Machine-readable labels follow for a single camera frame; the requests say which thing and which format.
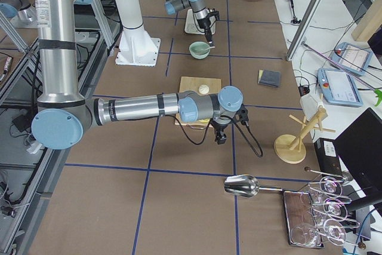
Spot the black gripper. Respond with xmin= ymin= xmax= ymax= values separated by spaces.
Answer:
xmin=212 ymin=117 xmax=232 ymax=145
xmin=199 ymin=18 xmax=214 ymax=46

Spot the mint green bowl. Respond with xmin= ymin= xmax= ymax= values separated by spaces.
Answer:
xmin=189 ymin=41 xmax=210 ymax=60

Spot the white steamed bun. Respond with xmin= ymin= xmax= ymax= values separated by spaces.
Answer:
xmin=198 ymin=84 xmax=210 ymax=94

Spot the cream bear tray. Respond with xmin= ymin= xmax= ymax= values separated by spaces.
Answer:
xmin=184 ymin=8 xmax=215 ymax=35

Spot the single lemon slice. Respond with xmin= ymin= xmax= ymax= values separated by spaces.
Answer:
xmin=198 ymin=118 xmax=210 ymax=123

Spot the bamboo cutting board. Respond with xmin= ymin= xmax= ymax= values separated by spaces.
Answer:
xmin=175 ymin=76 xmax=222 ymax=130

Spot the metal scoop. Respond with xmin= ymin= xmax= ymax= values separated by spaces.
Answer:
xmin=224 ymin=174 xmax=283 ymax=198

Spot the wooden mug tree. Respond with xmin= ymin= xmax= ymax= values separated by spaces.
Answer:
xmin=273 ymin=105 xmax=335 ymax=164

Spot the grey yellow folded cloth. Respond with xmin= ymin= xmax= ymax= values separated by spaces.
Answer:
xmin=258 ymin=69 xmax=281 ymax=88

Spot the wine glass rack tray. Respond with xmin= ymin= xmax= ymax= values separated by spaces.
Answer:
xmin=282 ymin=166 xmax=361 ymax=249

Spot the near teach pendant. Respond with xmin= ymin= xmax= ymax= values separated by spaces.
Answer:
xmin=317 ymin=68 xmax=363 ymax=107

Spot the teach pendant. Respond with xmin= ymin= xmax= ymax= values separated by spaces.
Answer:
xmin=317 ymin=68 xmax=363 ymax=107
xmin=330 ymin=42 xmax=372 ymax=76

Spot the black monitor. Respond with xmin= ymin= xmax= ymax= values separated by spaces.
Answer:
xmin=334 ymin=107 xmax=381 ymax=196

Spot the far teach pendant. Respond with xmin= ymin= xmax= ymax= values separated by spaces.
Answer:
xmin=330 ymin=42 xmax=372 ymax=76

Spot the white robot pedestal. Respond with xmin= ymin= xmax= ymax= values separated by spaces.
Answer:
xmin=115 ymin=0 xmax=161 ymax=67

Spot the aluminium frame post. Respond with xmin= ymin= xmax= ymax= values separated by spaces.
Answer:
xmin=286 ymin=0 xmax=321 ymax=62

